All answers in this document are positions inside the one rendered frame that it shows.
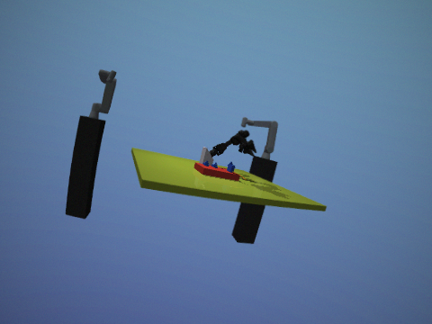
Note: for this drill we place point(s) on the red flat panel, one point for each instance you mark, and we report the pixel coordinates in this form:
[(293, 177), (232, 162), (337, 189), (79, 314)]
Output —
[(214, 170)]

